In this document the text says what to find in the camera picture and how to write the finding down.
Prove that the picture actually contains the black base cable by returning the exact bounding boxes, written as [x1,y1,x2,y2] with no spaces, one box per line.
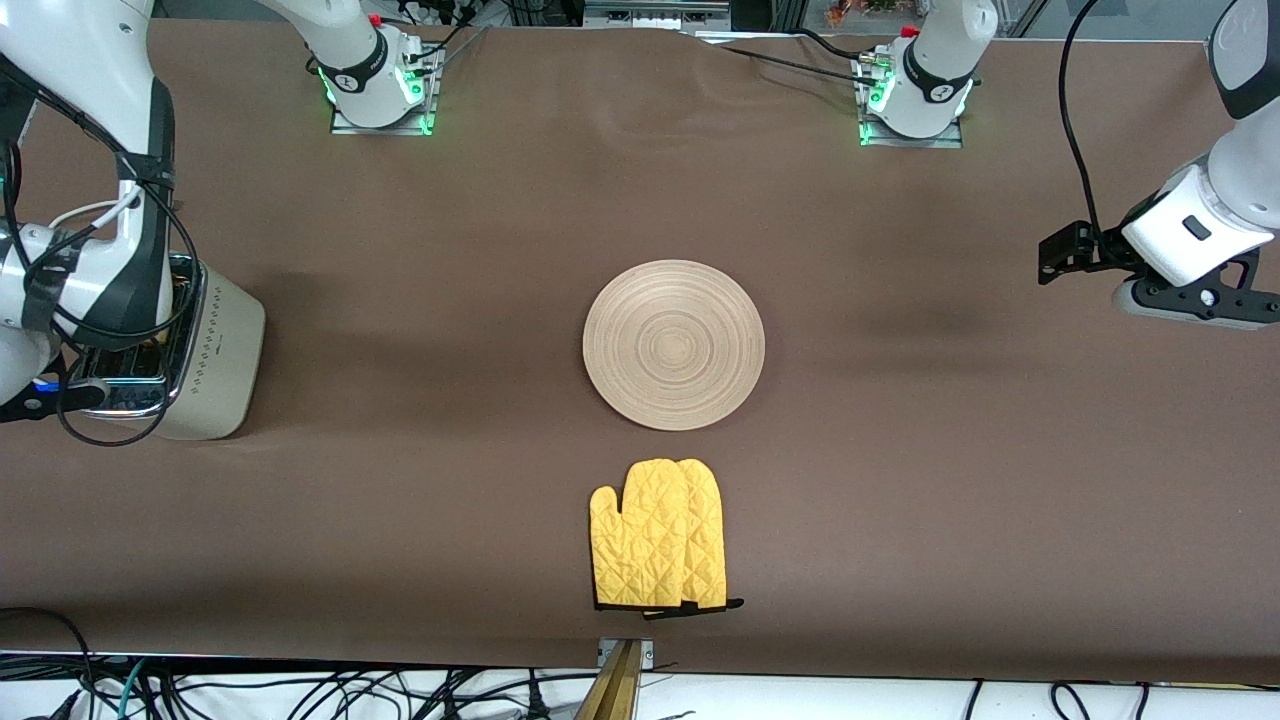
[690,28,886,93]
[395,0,491,76]

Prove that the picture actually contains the brown table cover cloth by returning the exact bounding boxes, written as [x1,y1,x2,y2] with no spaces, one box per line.
[0,15,1280,687]

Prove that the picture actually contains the cream and chrome toaster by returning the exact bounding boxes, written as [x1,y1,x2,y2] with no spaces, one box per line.
[70,252,267,441]

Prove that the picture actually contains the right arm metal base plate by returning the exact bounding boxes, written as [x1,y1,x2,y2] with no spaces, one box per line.
[330,30,437,136]

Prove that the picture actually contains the brass coloured mounting bar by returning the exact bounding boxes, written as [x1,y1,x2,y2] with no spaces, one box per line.
[575,638,656,720]

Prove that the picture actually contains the black left base cable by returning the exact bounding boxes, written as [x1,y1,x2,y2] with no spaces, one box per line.
[690,28,886,93]

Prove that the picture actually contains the black right base cable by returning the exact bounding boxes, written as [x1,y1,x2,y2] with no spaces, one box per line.
[395,0,491,76]

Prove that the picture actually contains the teal floor cable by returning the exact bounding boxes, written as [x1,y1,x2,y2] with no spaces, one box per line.
[116,658,151,720]

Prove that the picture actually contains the white toaster power cable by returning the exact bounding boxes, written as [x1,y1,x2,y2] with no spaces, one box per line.
[48,198,139,229]

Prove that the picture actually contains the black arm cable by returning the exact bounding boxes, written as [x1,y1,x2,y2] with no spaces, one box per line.
[1058,0,1107,236]
[0,60,203,448]

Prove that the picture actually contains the round wooden plate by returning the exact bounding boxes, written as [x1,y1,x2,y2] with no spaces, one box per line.
[583,259,766,432]

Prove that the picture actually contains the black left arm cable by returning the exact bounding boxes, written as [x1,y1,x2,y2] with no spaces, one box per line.
[1058,0,1107,236]

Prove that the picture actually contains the yellow quilted oven mitt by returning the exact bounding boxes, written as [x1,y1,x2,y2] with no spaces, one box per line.
[675,458,746,619]
[588,459,693,612]

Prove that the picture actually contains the orange background decoration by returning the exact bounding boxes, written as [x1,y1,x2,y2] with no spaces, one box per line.
[825,0,901,27]

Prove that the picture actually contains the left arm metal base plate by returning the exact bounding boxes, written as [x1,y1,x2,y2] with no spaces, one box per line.
[857,55,965,149]

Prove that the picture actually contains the black looped floor cable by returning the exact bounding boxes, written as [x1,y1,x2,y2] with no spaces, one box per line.
[0,607,97,720]

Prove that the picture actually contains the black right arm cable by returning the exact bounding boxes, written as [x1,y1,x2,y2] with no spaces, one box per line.
[0,60,203,448]

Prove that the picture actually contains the aluminium frame rail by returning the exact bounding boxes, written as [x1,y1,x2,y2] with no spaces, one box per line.
[583,0,731,31]

